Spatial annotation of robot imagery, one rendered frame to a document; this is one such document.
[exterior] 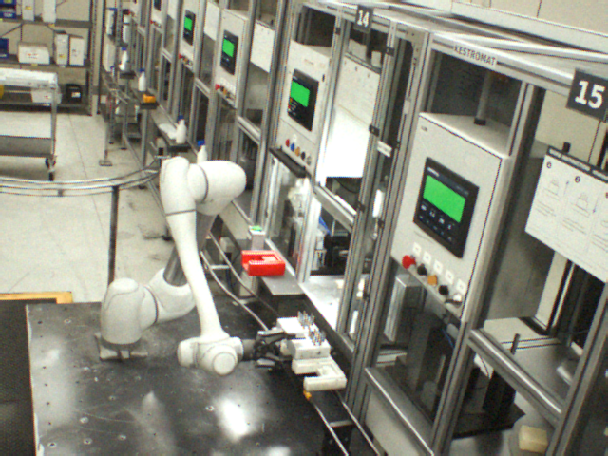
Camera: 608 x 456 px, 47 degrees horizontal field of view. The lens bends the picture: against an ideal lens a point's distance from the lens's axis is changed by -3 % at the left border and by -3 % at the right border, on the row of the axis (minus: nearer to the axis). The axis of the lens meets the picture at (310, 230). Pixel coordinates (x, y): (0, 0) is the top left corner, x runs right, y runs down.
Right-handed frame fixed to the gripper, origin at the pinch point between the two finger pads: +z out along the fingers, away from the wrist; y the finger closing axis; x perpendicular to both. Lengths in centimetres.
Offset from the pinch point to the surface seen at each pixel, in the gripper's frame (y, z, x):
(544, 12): 113, 367, 373
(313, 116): 69, 16, 55
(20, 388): -89, -92, 114
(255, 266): 5, 0, 55
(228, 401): -22.5, -21.4, 2.3
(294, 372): -6.4, -1.6, -6.2
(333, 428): -10.6, 3.0, -32.8
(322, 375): -3.9, 5.8, -12.6
